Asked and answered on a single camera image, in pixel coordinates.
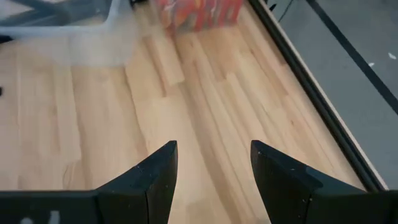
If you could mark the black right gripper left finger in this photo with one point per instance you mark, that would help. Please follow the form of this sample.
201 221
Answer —
146 186

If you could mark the clear plastic bin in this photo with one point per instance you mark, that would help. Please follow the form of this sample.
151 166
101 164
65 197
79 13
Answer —
164 29
77 43

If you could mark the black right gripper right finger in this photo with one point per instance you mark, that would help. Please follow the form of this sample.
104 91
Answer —
280 180

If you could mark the red beef ramen packet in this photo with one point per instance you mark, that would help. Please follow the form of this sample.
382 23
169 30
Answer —
224 12

